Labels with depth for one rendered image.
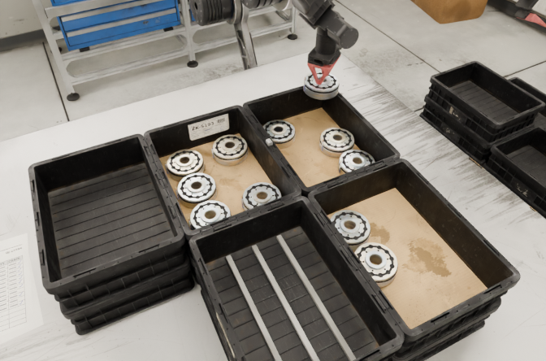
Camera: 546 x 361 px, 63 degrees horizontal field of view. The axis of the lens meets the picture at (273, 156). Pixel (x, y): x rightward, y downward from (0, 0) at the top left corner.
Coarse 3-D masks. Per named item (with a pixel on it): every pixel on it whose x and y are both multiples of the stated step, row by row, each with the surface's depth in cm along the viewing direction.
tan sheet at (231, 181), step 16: (208, 144) 136; (160, 160) 130; (208, 160) 130; (256, 160) 131; (224, 176) 126; (240, 176) 126; (256, 176) 126; (224, 192) 122; (240, 192) 122; (240, 208) 118
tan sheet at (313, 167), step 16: (320, 112) 147; (304, 128) 141; (320, 128) 141; (304, 144) 136; (288, 160) 131; (304, 160) 131; (320, 160) 131; (336, 160) 131; (304, 176) 126; (320, 176) 126
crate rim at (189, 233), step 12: (228, 108) 132; (240, 108) 132; (192, 120) 128; (252, 120) 128; (156, 132) 125; (264, 144) 121; (156, 156) 117; (276, 156) 117; (168, 180) 111; (288, 180) 111; (168, 192) 108; (300, 192) 108; (264, 204) 106; (180, 216) 103; (240, 216) 103; (204, 228) 100
